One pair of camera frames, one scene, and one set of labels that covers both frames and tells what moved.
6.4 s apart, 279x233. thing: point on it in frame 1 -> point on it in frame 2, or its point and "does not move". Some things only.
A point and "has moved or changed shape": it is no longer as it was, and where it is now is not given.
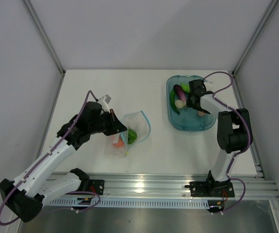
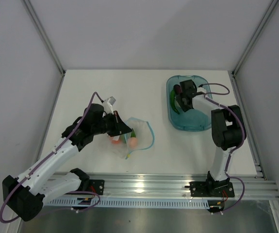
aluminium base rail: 171,186 does not move
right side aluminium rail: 239,103 does not move
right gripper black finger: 192,101 -> 184,103
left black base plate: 96,186 does not move
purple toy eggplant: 179,92 does not move
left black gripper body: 105,124 does not move
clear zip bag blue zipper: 138,130 has moved or changed shape
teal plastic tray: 188,120 does not move
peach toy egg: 201,113 -> 133,142
